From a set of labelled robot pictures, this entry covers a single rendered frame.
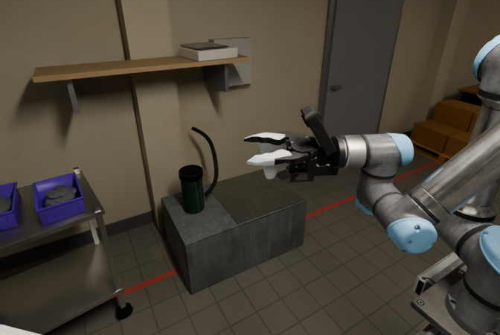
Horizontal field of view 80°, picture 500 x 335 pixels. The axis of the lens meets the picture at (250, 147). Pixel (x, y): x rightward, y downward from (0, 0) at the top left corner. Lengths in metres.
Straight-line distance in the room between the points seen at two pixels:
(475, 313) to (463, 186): 0.37
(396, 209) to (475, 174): 0.14
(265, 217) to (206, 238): 0.46
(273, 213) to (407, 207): 1.70
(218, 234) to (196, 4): 1.74
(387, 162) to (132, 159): 2.28
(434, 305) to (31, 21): 2.44
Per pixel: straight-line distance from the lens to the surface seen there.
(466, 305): 0.94
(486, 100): 0.82
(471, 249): 0.89
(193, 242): 2.08
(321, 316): 2.32
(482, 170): 0.66
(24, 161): 2.66
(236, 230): 2.18
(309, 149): 0.63
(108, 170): 2.72
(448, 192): 0.65
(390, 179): 0.74
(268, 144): 0.69
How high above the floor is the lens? 1.85
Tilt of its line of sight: 25 degrees down
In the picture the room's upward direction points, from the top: straight up
